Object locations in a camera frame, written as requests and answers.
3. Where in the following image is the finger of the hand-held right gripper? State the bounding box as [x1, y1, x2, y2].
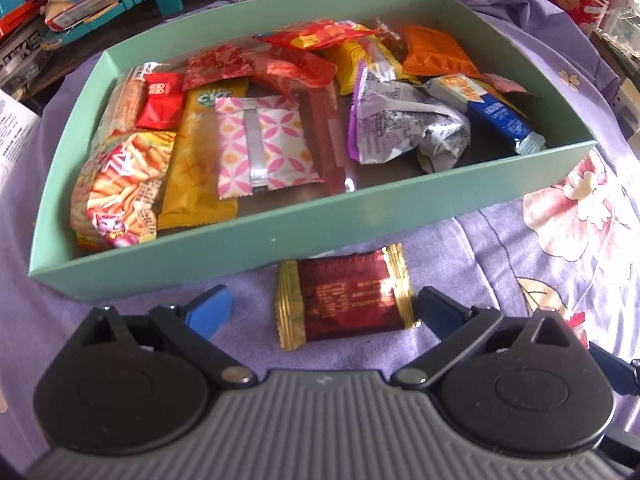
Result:
[587, 342, 640, 398]

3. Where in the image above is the red orange stick snack packet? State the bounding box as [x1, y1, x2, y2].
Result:
[70, 130, 176, 252]

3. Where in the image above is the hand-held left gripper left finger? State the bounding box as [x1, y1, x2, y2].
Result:
[75, 285, 256, 390]

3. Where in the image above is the long clear pink packet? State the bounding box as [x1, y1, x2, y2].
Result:
[307, 82, 358, 193]

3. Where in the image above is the purple silver packet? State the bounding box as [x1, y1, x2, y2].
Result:
[348, 60, 472, 173]

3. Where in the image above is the black lettered box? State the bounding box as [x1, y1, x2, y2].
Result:
[0, 25, 46, 86]

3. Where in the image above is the mint green cardboard box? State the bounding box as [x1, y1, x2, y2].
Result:
[28, 0, 598, 303]

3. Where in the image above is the yellow green-label packet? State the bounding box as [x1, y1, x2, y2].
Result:
[157, 77, 249, 231]

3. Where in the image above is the shiny red packet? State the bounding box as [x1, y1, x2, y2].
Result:
[245, 50, 337, 91]

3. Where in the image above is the clear rice cracker packet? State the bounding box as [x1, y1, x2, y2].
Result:
[95, 62, 171, 146]

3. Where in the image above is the pink patterned packet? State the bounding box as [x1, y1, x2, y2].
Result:
[215, 95, 323, 201]

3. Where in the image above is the small plain red packet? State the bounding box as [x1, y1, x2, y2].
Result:
[135, 72, 186, 131]

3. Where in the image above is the dark brown gold-edged packet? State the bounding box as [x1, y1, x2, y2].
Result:
[276, 243, 422, 352]

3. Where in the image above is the yellow striped packet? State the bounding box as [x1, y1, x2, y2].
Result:
[322, 37, 421, 96]

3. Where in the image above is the white printed instruction sheet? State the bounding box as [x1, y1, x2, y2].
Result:
[0, 90, 41, 196]

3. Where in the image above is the purple floral cloth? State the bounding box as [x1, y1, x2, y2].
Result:
[0, 0, 640, 461]

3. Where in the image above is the red patterned packet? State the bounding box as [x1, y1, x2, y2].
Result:
[181, 44, 256, 92]

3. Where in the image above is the pale pink packet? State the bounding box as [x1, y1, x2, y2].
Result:
[482, 72, 528, 93]

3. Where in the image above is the blue white cracker packet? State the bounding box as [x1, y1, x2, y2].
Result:
[425, 74, 547, 156]

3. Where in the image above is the red rainbow candy packet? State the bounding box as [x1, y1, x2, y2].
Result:
[254, 19, 378, 51]

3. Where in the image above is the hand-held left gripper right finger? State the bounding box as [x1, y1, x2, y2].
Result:
[392, 287, 576, 391]

